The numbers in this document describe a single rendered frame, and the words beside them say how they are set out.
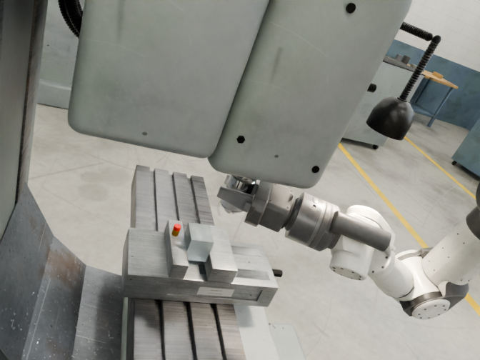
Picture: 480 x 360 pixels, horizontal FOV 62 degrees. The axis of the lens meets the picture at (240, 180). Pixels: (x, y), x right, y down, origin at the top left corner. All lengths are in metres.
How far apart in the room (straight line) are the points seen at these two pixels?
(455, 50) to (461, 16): 0.66
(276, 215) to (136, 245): 0.37
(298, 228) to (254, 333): 0.44
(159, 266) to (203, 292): 0.12
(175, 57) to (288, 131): 0.19
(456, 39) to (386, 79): 4.29
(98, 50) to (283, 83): 0.23
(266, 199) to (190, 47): 0.31
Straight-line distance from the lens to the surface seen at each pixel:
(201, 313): 0.94
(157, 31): 0.47
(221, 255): 0.92
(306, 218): 0.69
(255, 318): 1.10
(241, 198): 0.69
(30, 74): 0.73
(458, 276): 0.91
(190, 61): 0.48
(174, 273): 0.88
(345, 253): 0.72
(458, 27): 9.33
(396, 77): 5.31
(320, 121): 0.58
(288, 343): 1.27
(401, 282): 0.88
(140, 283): 0.89
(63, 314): 0.91
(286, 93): 0.54
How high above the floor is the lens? 1.59
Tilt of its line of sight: 28 degrees down
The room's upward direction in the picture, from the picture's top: 22 degrees clockwise
